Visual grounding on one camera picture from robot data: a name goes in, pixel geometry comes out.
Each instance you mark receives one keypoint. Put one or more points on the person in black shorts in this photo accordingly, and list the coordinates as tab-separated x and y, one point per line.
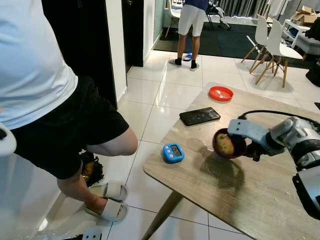
45	100

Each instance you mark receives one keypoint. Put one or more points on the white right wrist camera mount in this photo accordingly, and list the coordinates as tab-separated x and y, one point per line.
250	131

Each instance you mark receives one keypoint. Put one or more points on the beige slipper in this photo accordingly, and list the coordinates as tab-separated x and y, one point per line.
110	210
112	191

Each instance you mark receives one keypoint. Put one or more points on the grey upholstered bench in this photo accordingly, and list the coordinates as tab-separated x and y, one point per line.
307	45

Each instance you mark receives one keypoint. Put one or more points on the black smartphone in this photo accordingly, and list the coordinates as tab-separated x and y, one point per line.
200	116

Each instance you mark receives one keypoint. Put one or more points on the black storage box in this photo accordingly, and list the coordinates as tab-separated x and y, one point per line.
314	75

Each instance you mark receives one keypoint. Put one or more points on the white chair with wooden legs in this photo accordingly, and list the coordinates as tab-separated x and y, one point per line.
277	47
173	12
260	37

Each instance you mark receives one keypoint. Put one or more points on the person in white shorts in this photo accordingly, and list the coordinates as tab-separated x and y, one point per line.
191	30

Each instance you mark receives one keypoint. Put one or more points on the white rounded plastic object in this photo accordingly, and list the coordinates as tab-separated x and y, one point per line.
6	140

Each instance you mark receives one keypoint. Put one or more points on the black plastic bag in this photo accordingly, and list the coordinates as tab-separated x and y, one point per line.
92	170

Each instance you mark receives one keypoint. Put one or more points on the red round lid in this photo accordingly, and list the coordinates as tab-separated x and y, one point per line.
221	93

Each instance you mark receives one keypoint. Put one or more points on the large black carpet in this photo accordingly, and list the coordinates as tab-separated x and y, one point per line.
230	42

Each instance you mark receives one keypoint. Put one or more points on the light wood dining table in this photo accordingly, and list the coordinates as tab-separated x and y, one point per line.
240	185

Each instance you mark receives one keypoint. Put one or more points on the brown bread piece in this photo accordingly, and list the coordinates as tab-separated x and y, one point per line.
226	144

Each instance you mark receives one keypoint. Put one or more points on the black door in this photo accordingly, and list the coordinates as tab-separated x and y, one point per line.
132	30
80	45

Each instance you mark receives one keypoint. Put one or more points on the black backpack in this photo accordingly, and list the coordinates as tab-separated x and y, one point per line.
315	29

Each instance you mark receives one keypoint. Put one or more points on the blue digital timer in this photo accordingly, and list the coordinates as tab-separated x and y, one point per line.
173	152

